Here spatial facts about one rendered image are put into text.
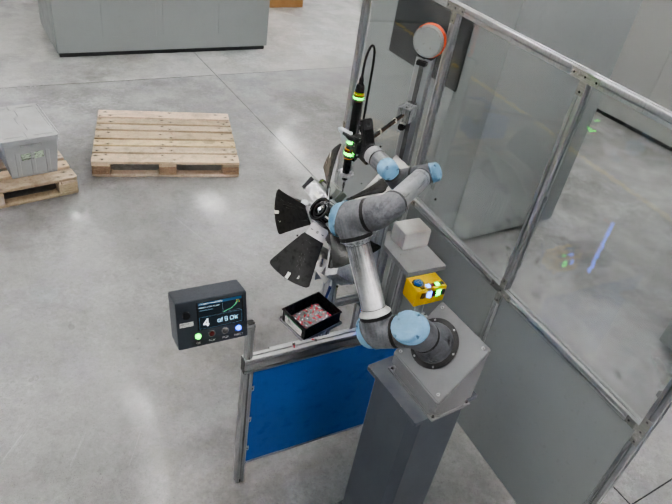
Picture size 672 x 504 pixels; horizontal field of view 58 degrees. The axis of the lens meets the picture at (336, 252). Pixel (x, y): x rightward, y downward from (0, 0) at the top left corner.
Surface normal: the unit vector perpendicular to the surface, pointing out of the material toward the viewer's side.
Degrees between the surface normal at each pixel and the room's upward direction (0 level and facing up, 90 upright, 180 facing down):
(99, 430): 0
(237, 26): 90
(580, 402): 90
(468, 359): 48
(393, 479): 90
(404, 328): 43
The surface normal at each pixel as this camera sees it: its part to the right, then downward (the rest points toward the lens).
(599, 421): -0.89, 0.15
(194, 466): 0.14, -0.80
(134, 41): 0.50, 0.57
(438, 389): -0.54, -0.38
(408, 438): -0.22, 0.55
